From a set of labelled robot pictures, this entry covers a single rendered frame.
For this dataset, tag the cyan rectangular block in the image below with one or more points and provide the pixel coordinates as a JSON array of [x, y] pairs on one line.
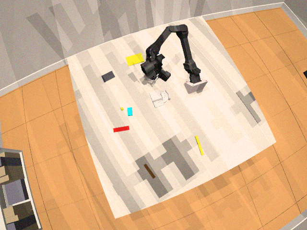
[[129, 110]]

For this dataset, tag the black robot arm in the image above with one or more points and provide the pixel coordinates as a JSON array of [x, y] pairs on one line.
[[153, 60]]

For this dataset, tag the red flat bar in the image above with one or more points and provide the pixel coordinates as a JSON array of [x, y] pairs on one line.
[[121, 129]]

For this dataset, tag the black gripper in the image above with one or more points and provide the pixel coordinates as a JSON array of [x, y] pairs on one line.
[[164, 75]]

